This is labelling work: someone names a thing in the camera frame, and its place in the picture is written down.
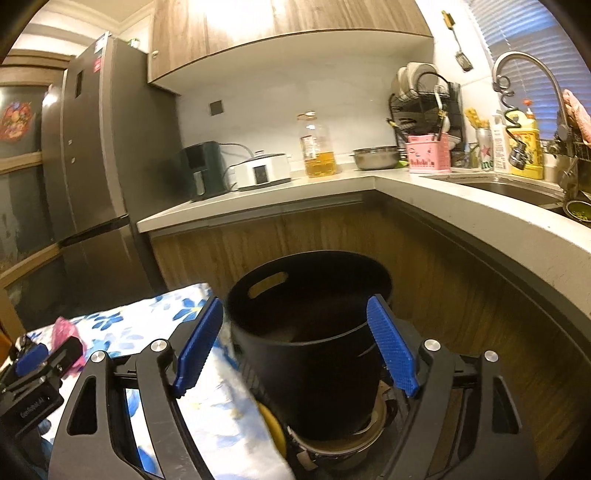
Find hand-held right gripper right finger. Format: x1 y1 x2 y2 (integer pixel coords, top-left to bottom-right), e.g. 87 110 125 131
366 294 539 480

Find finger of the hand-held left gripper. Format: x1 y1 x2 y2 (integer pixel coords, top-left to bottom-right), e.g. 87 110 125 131
39 336 85 384
7 344 49 378

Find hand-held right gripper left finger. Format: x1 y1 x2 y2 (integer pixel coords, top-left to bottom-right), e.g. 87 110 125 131
48 295 225 480

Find black trash bin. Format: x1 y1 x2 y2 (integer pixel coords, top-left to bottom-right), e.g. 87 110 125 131
226 250 394 441

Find wooden base cabinets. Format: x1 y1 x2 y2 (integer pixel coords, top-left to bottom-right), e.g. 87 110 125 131
150 194 591 462

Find brown round stand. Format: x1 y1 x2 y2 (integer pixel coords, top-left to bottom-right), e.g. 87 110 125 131
286 383 402 467

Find wooden glass door cabinet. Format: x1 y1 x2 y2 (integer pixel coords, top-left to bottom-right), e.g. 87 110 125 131
0 51 77 342

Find black air fryer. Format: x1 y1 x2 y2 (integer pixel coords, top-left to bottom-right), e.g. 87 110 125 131
178 141 229 201

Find white electric cooker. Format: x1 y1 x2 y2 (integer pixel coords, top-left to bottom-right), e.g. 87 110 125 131
233 150 293 191

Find steel basin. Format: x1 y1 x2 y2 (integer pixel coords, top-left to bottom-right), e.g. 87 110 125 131
352 146 400 171

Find dark grey refrigerator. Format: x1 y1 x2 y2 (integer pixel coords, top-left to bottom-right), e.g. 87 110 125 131
41 32 183 296

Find pink utensil holder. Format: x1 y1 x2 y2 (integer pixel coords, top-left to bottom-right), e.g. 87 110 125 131
406 134 451 174

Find steel kitchen sink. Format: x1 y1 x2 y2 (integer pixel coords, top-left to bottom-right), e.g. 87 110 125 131
422 178 591 217

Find cooking oil bottle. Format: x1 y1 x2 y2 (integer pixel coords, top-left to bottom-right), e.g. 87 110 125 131
298 111 339 178

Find beer can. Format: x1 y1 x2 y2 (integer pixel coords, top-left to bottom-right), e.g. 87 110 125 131
475 128 496 171

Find white plastic bottle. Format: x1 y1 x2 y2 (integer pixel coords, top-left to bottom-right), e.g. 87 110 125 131
491 111 512 174

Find red door decoration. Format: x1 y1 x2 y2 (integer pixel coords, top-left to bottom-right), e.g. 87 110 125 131
0 102 35 139

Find yellow detergent bottle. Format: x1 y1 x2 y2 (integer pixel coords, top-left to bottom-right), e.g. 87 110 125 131
508 99 544 180

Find yellow brush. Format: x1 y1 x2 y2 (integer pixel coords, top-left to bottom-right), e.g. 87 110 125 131
464 107 490 130

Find black dish rack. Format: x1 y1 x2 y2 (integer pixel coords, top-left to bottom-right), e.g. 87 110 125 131
388 62 462 160

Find hanging metal spatula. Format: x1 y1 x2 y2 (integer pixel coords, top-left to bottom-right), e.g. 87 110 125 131
441 10 474 72

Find pink dish cloth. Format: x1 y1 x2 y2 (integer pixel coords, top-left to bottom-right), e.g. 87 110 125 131
562 90 591 144

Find steel kitchen faucet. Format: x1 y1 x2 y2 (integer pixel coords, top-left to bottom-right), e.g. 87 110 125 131
492 51 583 195

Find window blinds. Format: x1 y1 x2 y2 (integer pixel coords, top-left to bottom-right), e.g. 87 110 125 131
468 0 587 139

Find coiled sprayer hose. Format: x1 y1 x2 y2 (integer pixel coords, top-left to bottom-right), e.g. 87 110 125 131
496 76 532 164

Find wooden wall cabinet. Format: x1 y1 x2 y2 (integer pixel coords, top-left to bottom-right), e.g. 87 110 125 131
148 0 435 84

